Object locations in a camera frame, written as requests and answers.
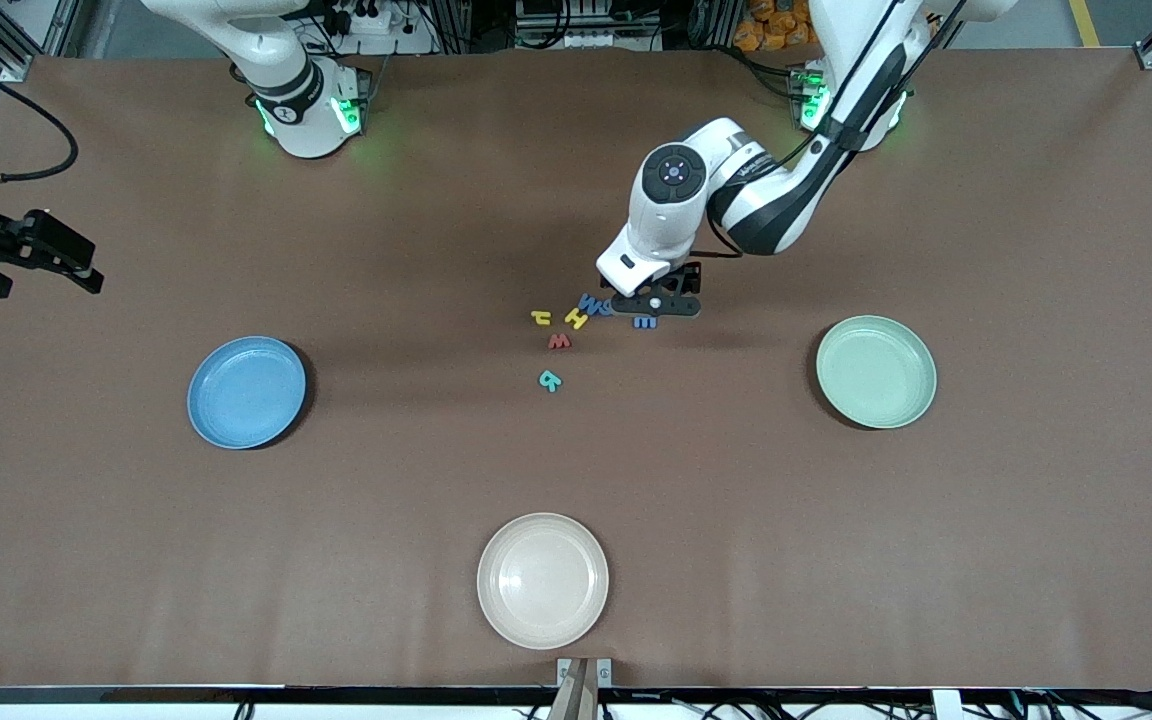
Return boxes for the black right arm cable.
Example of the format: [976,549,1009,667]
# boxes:
[0,45,80,188]

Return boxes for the cream plate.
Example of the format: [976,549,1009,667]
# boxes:
[476,512,610,651]

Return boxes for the white power strip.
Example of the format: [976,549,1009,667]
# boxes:
[321,0,427,56]

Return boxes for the orange bags pile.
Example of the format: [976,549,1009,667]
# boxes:
[734,0,817,53]

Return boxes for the black base cable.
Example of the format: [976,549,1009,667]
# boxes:
[356,55,392,116]
[736,45,805,101]

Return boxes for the metal mounting bracket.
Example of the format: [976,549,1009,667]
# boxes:
[556,657,614,691]

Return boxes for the blue plate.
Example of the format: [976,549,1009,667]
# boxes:
[186,335,308,451]

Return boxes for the beige camera mount post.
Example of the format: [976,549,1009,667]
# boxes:
[548,660,600,720]

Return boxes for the green plate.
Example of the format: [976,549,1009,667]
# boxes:
[815,315,938,431]

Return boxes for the black cable bundle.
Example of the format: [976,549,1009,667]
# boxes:
[1016,670,1152,720]

